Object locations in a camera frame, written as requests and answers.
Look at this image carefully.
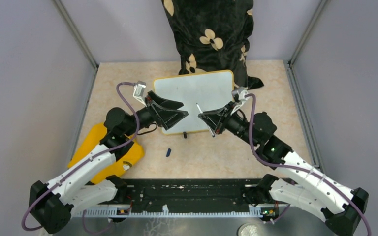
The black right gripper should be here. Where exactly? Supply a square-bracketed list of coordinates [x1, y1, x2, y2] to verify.
[199, 101, 258, 147]

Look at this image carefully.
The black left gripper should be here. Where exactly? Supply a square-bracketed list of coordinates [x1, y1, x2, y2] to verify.
[124, 90, 189, 137]

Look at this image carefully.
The whiteboard marker pen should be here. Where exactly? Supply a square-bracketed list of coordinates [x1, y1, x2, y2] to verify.
[196, 103, 215, 138]

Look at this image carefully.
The yellow-framed whiteboard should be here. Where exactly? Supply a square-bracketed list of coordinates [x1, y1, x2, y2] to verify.
[153, 70, 235, 135]

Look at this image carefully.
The blue marker cap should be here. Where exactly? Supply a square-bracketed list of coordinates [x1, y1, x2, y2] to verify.
[166, 148, 171, 157]

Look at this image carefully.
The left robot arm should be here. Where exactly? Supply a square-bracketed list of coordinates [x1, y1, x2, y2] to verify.
[22, 91, 188, 234]

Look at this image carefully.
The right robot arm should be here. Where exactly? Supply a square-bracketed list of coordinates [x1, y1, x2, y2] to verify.
[198, 102, 372, 236]

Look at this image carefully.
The yellow plastic object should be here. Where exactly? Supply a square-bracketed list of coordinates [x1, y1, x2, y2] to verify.
[67, 122, 145, 185]

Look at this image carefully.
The black floral pillow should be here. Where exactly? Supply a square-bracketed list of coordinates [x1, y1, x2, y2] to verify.
[161, 0, 264, 89]

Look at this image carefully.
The round metal disc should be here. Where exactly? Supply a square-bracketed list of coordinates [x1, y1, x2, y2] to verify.
[237, 223, 262, 236]

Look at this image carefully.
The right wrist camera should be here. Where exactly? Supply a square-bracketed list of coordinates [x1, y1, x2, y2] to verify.
[230, 87, 249, 115]

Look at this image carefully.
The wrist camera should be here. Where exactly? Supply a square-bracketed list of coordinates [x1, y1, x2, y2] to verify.
[132, 81, 146, 106]
[230, 87, 249, 115]

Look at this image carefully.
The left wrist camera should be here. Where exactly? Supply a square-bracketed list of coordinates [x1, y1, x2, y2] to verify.
[132, 81, 146, 106]

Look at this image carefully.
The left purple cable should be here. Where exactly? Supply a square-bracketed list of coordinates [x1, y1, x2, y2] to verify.
[21, 82, 141, 232]

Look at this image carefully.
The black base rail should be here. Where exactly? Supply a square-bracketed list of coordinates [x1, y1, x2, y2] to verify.
[86, 178, 290, 222]

